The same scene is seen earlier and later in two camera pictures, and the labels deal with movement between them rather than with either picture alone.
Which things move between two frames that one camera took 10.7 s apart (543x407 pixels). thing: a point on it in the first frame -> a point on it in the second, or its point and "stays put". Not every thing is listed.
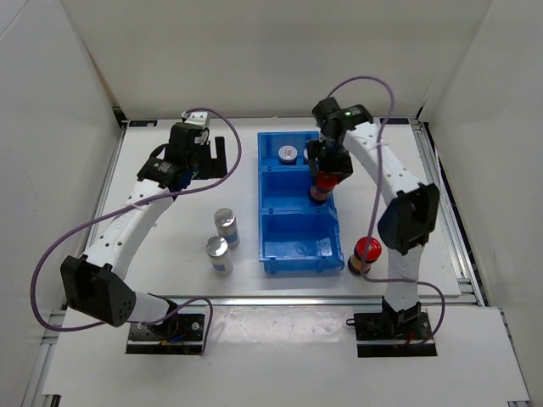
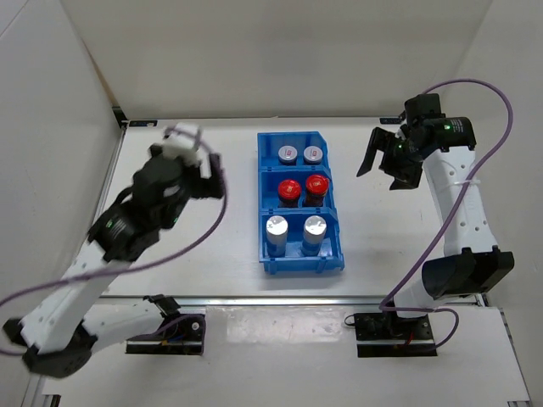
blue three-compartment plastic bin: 295,235 stays put
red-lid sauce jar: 326,182 -> 288,192
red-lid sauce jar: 355,264 -> 316,187
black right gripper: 344,168 -> 405,179
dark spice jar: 288,155 stays put
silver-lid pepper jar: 226,221 -> 314,231
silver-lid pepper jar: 221,258 -> 277,229
